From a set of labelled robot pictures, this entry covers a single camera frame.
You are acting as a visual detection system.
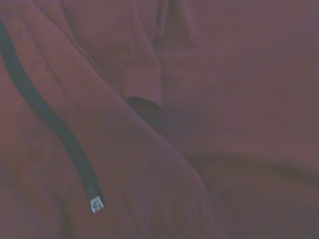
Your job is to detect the rust red shorts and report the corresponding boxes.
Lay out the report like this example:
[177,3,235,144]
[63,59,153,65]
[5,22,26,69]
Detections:
[0,0,319,239]

